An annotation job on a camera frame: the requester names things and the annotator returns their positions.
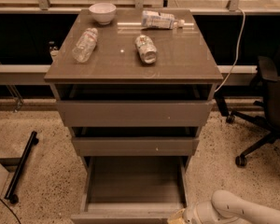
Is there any grey bottom drawer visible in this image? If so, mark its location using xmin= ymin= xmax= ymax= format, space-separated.
xmin=71 ymin=156 xmax=189 ymax=224

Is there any grey drawer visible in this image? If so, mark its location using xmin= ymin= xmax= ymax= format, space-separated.
xmin=55 ymin=84 xmax=215 ymax=128
xmin=72 ymin=127 xmax=199 ymax=156
xmin=71 ymin=156 xmax=189 ymax=224

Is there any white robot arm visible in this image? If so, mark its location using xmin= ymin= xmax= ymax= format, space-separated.
xmin=167 ymin=189 xmax=280 ymax=224

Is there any grey middle drawer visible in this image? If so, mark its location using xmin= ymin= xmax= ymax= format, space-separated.
xmin=72 ymin=127 xmax=199 ymax=156

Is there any grey drawer cabinet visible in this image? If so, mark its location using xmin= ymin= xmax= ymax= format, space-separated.
xmin=44 ymin=8 xmax=224 ymax=173

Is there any grey top drawer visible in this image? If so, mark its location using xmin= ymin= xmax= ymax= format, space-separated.
xmin=55 ymin=84 xmax=215 ymax=128

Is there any black metal stand bar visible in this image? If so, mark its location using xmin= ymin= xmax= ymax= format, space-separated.
xmin=5 ymin=131 xmax=39 ymax=204

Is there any crushed soda can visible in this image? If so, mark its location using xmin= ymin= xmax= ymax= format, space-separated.
xmin=134 ymin=35 xmax=157 ymax=64

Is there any black office chair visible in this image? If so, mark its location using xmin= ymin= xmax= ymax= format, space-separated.
xmin=215 ymin=45 xmax=280 ymax=167

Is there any clear plastic water bottle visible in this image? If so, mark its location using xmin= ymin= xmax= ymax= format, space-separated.
xmin=72 ymin=28 xmax=98 ymax=63

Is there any white labelled plastic bottle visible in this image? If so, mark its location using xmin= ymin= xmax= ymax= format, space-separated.
xmin=142 ymin=10 xmax=185 ymax=29

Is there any small bottle behind cabinet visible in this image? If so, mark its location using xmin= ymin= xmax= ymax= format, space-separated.
xmin=49 ymin=41 xmax=59 ymax=59

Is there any white ceramic bowl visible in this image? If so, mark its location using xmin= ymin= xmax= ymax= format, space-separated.
xmin=89 ymin=3 xmax=117 ymax=25

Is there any black floor cable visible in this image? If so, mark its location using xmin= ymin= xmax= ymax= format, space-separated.
xmin=0 ymin=186 xmax=22 ymax=224

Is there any white cable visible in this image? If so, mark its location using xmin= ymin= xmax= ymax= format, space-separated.
xmin=214 ymin=7 xmax=246 ymax=93

